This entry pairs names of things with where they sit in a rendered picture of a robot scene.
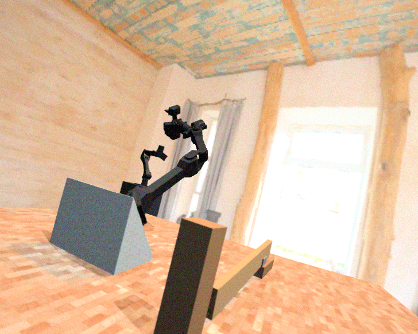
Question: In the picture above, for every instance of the brown wooden post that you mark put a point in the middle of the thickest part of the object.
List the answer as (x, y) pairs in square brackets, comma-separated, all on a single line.
[(191, 277)]

